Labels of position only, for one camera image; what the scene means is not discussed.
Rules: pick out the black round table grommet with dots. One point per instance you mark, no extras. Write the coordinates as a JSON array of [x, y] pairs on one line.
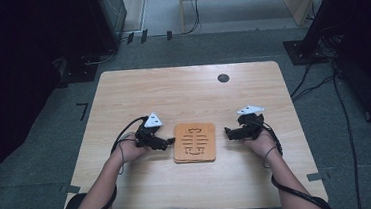
[[223, 78]]

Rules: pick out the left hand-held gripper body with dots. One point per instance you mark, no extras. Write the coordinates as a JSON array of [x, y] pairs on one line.
[[146, 136]]

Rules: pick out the black stand base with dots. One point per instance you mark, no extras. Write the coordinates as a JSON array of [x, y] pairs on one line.
[[79, 72]]

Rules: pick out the person's left hand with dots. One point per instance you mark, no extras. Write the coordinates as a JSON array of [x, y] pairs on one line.
[[128, 149]]

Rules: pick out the dark cabinet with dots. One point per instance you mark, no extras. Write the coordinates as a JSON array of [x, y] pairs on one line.
[[113, 16]]

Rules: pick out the black angled floor tape mark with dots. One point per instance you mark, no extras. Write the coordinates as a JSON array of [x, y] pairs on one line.
[[83, 109]]

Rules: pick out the black metal stand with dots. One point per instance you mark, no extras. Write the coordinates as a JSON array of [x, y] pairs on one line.
[[315, 37]]

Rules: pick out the grey floor tape strip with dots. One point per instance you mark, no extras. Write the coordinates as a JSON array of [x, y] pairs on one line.
[[317, 176], [71, 189]]

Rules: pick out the black floor tape strip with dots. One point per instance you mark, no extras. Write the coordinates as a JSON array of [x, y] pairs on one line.
[[130, 38], [144, 36], [169, 35]]

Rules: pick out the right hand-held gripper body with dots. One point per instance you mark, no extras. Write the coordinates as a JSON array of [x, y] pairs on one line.
[[252, 126]]

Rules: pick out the person's right hand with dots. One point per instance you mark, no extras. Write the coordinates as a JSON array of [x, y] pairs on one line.
[[265, 145]]

